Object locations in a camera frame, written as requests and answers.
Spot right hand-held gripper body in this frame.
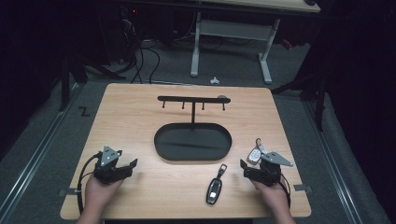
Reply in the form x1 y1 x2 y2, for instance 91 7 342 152
248 151 294 188

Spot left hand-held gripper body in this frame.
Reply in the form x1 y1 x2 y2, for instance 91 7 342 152
92 145 124 185

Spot black car key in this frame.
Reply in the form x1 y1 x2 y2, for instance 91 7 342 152
205 163 228 205

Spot black key rack with tray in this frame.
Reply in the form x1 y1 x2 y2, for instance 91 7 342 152
153 94 233 162

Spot person's right hand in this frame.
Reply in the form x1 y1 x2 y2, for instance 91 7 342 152
250 179 292 216

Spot person's left hand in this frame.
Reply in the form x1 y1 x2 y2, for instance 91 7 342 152
84 174 124 218

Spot black metal stand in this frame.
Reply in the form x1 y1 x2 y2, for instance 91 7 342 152
58 54 90 112
271 73 328 133

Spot white-legged desk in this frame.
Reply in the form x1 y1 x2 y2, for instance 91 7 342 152
190 0 321 85

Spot metal floor rail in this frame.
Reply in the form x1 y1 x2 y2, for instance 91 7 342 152
0 83 85 220
303 99 365 224

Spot black floor cables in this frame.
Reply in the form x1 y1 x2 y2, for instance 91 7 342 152
120 8 162 85

